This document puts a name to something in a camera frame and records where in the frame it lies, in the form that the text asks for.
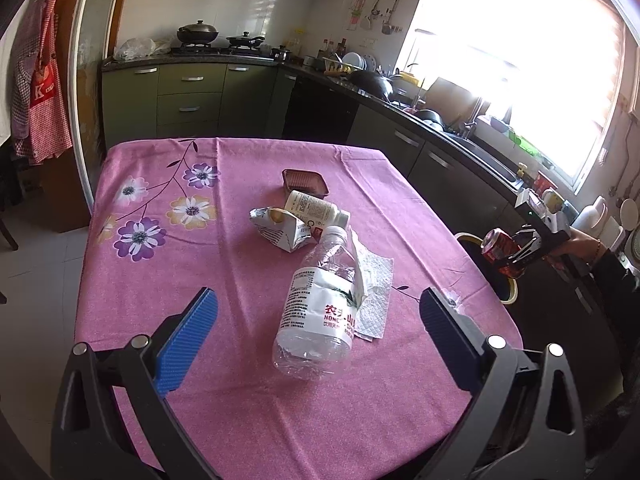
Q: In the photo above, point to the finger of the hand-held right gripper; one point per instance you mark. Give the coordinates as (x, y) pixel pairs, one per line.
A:
(522, 260)
(530, 238)

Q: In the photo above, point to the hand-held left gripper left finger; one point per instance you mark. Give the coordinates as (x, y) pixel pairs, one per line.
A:
(186, 340)

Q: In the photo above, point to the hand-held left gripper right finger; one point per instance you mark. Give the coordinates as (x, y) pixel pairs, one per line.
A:
(445, 340)

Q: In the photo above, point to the red drink can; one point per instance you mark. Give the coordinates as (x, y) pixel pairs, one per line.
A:
(497, 245)

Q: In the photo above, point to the yellow-rimmed trash bin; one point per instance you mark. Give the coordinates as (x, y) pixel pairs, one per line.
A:
(471, 252)

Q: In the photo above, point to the clear plastic water bottle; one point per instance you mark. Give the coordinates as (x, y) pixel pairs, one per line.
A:
(315, 320)

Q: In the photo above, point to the person's right hand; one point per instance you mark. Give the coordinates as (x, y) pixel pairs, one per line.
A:
(580, 249)

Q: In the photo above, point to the white plastic jug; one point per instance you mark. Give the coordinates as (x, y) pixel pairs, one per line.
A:
(590, 217)

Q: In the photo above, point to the red mug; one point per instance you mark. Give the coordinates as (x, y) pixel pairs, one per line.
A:
(541, 184)

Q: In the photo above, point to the white paper tissue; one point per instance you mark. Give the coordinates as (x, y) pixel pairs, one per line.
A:
(375, 300)

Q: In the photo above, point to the steel sink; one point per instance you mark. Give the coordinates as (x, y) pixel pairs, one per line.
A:
(482, 157)

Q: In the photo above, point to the steel faucet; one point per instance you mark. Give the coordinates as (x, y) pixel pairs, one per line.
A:
(472, 122)

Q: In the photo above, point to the crumpled white drink carton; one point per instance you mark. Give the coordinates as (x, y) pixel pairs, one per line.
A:
(280, 230)

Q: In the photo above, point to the black pot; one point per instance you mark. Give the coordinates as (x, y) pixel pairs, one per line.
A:
(430, 119)

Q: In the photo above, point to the dark kitchen countertop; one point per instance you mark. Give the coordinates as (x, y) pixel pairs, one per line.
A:
(420, 122)

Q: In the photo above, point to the wooden cutting board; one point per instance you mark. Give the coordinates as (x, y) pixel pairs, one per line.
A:
(452, 97)

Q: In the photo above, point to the window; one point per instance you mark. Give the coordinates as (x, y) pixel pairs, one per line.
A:
(515, 50)

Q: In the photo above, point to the small white plastic bottle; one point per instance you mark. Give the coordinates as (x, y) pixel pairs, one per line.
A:
(310, 205)

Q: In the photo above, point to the dark red plastic tray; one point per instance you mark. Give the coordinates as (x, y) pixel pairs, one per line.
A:
(305, 182)

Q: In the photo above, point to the black built-in oven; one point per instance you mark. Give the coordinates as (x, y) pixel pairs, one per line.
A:
(320, 112)

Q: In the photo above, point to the green lower cabinets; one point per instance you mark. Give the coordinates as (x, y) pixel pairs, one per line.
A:
(190, 95)

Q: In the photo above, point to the dish rack with dishes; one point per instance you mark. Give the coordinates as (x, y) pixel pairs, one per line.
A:
(352, 62)

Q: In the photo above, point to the condiment bottles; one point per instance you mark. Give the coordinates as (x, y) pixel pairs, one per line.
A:
(332, 49)

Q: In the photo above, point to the hanging kitchen utensils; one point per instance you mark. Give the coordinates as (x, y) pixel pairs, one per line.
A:
(375, 12)

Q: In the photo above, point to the white hanging cloth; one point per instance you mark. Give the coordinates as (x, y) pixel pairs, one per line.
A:
(4, 120)

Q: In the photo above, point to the red checked apron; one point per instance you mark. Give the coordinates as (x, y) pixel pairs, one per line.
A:
(50, 85)

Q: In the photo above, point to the gas stove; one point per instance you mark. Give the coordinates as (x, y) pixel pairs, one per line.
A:
(220, 51)

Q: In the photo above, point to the clear plastic bag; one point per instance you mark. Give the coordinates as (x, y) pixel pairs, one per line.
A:
(137, 49)

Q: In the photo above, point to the purple checked apron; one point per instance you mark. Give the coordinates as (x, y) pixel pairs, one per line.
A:
(21, 90)

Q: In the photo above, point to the small steel pot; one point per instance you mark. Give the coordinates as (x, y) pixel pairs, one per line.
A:
(281, 54)

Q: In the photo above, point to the black frying pan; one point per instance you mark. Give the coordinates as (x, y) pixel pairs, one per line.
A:
(245, 40)

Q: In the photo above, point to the black lidded wok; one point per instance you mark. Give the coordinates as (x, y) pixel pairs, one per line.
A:
(197, 34)

